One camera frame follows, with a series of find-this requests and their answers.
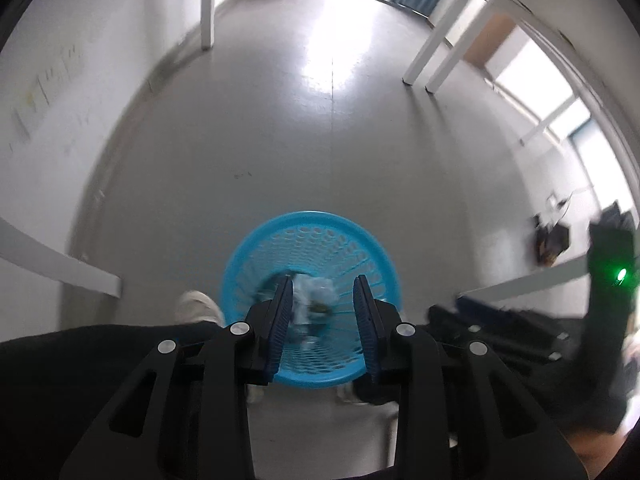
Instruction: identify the crumpled trash in basket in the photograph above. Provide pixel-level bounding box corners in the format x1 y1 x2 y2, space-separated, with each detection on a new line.
288 273 338 350

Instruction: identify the blue plastic trash basket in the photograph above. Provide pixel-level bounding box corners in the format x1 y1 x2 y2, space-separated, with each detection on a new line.
221 211 401 389

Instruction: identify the white sneaker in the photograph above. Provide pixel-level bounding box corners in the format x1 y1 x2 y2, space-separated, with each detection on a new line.
175 290 226 327

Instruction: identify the white table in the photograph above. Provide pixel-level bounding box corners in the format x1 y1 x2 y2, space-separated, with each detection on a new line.
0 0 640 302

